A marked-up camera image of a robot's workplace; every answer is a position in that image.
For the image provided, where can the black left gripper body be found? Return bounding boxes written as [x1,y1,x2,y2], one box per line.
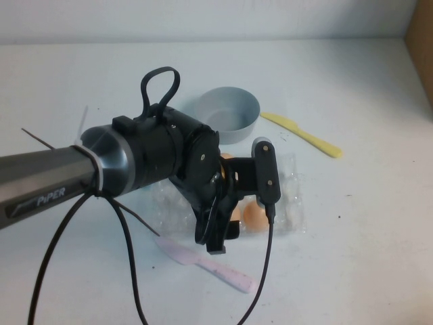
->
[175,168,238,244]

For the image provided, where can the clear plastic egg tray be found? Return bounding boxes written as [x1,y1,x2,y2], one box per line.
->
[148,151,309,238]

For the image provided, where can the brown cardboard box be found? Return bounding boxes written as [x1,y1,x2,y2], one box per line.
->
[405,18,433,114]

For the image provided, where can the pink plastic knife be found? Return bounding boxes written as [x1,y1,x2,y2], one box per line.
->
[154,235,257,295]

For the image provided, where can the thin black zip tie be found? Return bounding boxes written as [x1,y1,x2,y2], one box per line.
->
[21,127,55,151]
[113,198,161,238]

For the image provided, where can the grey-blue round bowl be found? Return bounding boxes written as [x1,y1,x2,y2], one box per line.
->
[196,87,261,146]

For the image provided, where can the yellow plastic knife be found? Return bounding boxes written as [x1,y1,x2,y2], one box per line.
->
[259,112,344,160]

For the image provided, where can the white zip tie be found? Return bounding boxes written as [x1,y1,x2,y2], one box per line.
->
[72,105,106,199]

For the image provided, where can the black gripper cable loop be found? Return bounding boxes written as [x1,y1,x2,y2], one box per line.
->
[193,172,223,245]

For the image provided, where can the black camera usb cable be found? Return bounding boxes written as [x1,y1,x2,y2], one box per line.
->
[235,202,277,325]

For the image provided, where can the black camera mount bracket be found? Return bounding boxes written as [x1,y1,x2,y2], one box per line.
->
[224,156,258,198]

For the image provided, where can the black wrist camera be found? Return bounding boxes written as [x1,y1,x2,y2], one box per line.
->
[250,136,282,209]

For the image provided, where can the black hanging cable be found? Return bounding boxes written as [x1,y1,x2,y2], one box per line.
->
[105,195,148,325]
[30,192,96,325]

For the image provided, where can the black looped wrist cable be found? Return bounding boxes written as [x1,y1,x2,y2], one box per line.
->
[140,66,181,118]

